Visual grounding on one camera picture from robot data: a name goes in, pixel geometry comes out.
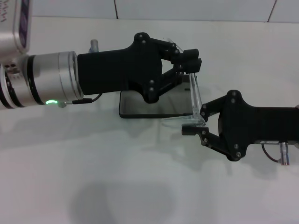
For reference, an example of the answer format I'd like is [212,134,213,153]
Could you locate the gripper connector cable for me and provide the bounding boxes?
[58,39,102,108]
[261,141,292,166]

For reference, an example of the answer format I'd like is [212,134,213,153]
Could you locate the clear plastic glasses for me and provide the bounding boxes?
[161,37,208,129]

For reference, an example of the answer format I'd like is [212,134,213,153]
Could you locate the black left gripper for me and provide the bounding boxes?
[77,32,164,104]

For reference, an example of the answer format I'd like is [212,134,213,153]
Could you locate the black glasses case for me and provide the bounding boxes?
[119,73,194,119]

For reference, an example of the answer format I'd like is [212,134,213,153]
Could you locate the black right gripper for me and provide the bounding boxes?
[200,90,299,161]

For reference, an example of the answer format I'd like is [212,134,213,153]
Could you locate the left gripper connector cable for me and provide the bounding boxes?
[58,39,102,108]

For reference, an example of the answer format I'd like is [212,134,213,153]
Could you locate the right gripper connector cable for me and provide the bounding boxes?
[261,141,292,166]

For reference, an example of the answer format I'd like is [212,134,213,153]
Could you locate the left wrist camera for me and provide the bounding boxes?
[0,0,32,63]

